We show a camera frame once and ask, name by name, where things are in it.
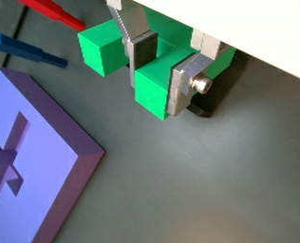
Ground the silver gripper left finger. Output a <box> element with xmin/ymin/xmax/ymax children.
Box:
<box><xmin>106</xmin><ymin>0</ymin><xmax>158</xmax><ymax>86</ymax></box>

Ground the purple board with cross slot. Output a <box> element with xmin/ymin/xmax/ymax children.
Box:
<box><xmin>0</xmin><ymin>67</ymin><xmax>104</xmax><ymax>243</ymax></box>

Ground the blue peg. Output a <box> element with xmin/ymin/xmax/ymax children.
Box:
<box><xmin>0</xmin><ymin>33</ymin><xmax>67</xmax><ymax>68</ymax></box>

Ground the red peg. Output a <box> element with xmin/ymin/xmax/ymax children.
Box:
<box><xmin>18</xmin><ymin>0</ymin><xmax>86</xmax><ymax>31</ymax></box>

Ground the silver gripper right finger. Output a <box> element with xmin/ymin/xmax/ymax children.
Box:
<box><xmin>166</xmin><ymin>29</ymin><xmax>230</xmax><ymax>116</ymax></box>

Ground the black angle fixture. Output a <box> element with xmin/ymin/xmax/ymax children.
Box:
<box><xmin>187</xmin><ymin>50</ymin><xmax>250</xmax><ymax>118</ymax></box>

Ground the green U-shaped block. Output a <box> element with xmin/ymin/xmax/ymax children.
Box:
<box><xmin>78</xmin><ymin>8</ymin><xmax>237</xmax><ymax>120</ymax></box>

